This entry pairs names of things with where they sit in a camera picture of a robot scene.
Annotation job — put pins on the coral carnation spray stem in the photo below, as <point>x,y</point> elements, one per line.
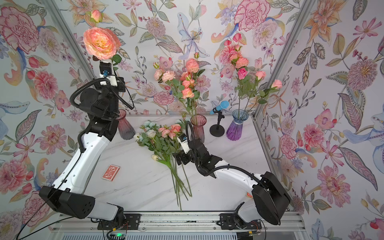
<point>232,59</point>

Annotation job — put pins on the blue purple glass vase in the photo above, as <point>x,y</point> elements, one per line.
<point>234,132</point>

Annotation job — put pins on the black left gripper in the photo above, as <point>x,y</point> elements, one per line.
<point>120,86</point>

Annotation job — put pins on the left corner aluminium post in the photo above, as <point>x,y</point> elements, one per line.
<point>61,43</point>

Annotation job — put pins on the coral pink rose spray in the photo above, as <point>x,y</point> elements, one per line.
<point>191,95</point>

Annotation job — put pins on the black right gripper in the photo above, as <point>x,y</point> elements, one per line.
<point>184,156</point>

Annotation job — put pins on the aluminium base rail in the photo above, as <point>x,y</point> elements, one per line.
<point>179,226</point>

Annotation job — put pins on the large peach peony stem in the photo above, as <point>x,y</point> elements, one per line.
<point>102,43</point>

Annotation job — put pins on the pink ribbed glass vase left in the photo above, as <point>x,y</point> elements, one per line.
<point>126,130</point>

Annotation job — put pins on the red playing card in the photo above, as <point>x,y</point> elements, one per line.
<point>110,173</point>

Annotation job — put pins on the pale pink peony stem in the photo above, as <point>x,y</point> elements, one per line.
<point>169,79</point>

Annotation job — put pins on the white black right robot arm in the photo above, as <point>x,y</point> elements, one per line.
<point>270,199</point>

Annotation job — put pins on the magenta rose stem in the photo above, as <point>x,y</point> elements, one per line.
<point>244,88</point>

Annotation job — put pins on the blue microphone on black stand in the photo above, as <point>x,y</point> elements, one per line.
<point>217,130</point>

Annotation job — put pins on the corner aluminium post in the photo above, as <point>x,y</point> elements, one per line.
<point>61,43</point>
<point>277,34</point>

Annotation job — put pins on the light pink rose stem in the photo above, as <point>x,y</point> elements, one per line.
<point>260,95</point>
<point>252,87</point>

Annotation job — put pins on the bunch of artificial flowers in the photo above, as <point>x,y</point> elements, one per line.
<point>162,141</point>

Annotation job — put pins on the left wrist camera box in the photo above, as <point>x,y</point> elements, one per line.
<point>107,71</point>

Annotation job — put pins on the coral pink carnation stem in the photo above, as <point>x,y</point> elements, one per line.
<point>192,64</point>

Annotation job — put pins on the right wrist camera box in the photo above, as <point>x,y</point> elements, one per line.
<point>184,142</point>

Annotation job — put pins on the right corner aluminium post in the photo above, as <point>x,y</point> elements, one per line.
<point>277,34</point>

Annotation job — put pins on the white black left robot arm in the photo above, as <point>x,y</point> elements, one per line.
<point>67,194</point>

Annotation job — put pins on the pink ribbed glass vase centre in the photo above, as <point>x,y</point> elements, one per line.
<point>199,121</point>

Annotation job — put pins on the pink ribbed glass vase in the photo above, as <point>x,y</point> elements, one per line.
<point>126,130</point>
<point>199,121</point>

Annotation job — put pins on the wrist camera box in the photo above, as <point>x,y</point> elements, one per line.
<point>184,142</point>
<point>107,71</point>

